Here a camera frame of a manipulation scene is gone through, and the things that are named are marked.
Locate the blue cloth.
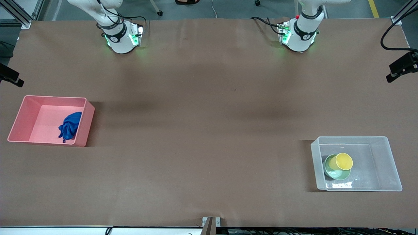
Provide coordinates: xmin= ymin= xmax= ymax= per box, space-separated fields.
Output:
xmin=58 ymin=112 xmax=83 ymax=143

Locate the yellow plastic cup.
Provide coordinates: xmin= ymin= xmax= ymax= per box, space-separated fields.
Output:
xmin=328 ymin=152 xmax=354 ymax=172

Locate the mint green bowl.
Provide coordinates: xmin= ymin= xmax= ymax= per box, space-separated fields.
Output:
xmin=323 ymin=154 xmax=351 ymax=180

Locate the clear plastic box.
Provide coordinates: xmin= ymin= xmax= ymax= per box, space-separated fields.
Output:
xmin=310 ymin=136 xmax=403 ymax=192

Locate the pink plastic bin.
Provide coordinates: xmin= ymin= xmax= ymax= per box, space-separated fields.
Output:
xmin=7 ymin=95 xmax=95 ymax=148

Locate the chair leg with black caster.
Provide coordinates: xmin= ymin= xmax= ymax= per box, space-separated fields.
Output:
xmin=149 ymin=0 xmax=163 ymax=16

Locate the aluminium frame profile with bracket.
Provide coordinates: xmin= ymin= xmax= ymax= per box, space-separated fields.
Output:
xmin=392 ymin=0 xmax=418 ymax=26
xmin=0 ymin=0 xmax=45 ymax=29

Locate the black right arm base cable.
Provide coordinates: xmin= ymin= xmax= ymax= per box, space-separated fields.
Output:
xmin=96 ymin=2 xmax=147 ymax=31

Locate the black arm base cable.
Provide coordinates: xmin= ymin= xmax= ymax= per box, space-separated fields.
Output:
xmin=96 ymin=2 xmax=147 ymax=31
xmin=250 ymin=16 xmax=285 ymax=35

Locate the black left arm base cable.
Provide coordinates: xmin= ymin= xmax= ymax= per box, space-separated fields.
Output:
xmin=250 ymin=16 xmax=285 ymax=35

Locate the white table edge rail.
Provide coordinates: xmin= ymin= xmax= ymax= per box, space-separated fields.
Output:
xmin=0 ymin=225 xmax=204 ymax=235

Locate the dark brown mount post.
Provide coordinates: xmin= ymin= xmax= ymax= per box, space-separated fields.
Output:
xmin=202 ymin=218 xmax=217 ymax=235

